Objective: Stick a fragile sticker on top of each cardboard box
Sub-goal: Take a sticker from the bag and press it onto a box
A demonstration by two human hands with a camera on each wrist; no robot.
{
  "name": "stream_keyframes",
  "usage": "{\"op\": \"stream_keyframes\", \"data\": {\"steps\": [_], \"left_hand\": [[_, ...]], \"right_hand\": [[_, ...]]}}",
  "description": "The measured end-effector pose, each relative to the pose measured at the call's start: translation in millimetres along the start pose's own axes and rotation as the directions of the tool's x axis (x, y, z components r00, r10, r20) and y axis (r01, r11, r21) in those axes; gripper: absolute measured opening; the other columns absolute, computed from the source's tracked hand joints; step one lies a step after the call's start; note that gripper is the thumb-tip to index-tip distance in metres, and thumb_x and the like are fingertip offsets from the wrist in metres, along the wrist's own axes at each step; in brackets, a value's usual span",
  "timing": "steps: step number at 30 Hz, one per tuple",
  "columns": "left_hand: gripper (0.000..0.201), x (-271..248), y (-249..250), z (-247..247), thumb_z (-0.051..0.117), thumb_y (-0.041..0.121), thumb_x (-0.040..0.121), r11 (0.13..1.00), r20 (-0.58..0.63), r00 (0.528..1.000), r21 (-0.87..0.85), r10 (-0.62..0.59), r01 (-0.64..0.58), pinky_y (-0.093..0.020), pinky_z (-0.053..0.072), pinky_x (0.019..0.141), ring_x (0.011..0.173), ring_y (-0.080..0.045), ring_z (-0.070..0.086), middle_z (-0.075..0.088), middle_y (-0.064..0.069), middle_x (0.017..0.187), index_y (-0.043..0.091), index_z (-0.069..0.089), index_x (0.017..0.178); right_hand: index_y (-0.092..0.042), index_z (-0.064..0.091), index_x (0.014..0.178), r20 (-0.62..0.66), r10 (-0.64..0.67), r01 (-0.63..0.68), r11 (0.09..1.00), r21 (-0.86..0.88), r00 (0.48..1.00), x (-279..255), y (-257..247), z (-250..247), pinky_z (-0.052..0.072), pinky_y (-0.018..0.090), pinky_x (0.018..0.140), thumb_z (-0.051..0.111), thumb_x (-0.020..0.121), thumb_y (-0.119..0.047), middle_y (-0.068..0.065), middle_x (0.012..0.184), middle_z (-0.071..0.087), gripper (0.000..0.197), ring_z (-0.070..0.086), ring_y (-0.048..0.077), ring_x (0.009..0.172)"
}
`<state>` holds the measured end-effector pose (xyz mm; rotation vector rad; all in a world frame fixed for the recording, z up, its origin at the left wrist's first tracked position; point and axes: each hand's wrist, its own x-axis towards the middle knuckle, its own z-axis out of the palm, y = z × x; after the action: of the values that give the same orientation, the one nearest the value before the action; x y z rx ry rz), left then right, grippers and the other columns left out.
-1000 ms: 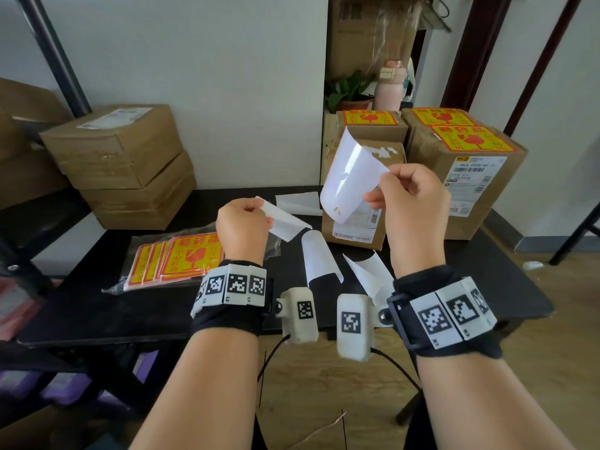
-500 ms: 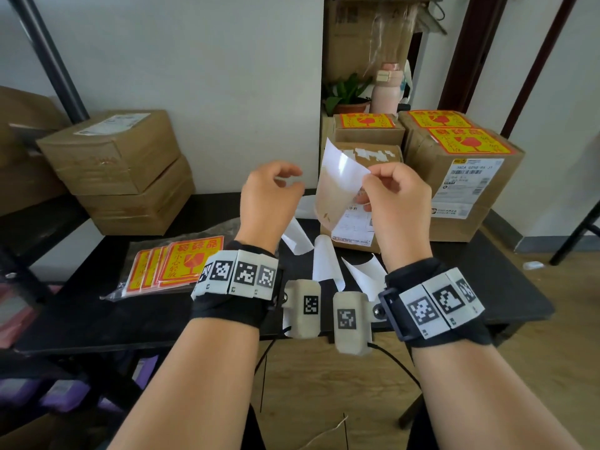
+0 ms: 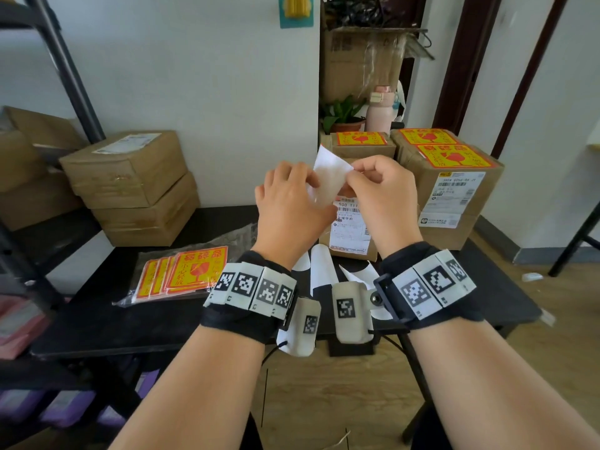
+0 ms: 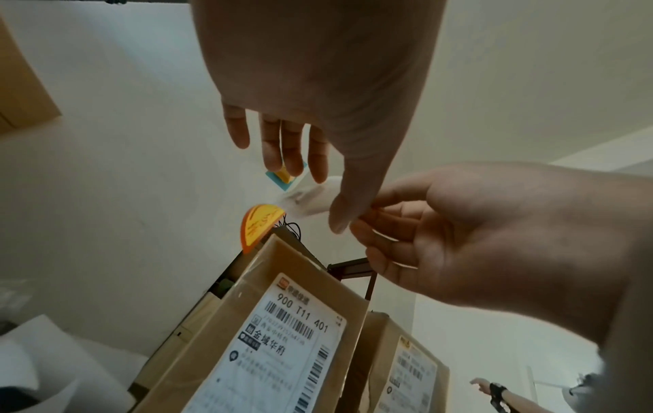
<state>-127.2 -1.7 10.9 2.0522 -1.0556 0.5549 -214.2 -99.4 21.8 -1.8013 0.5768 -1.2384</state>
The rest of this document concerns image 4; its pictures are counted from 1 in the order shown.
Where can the person's right hand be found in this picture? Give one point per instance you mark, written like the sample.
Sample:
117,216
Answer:
510,242

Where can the person's left hand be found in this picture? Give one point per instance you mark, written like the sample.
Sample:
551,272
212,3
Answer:
326,60

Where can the clear plastic wrap piece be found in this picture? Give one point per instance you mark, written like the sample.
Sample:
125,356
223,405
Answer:
311,197

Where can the cardboard parcel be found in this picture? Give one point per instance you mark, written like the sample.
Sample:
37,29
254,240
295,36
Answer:
285,314
408,375

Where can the single red yellow sticker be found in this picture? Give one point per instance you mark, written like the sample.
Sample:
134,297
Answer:
257,226

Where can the stack of cardboard boxes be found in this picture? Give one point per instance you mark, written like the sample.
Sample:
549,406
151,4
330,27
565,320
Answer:
20,80

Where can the another person's forearm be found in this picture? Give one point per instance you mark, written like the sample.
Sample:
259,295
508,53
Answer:
520,403

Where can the teal wall poster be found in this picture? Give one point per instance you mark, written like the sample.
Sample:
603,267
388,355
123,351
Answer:
285,186

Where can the thick dark brown door frame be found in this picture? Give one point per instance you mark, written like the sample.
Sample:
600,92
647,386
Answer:
352,268

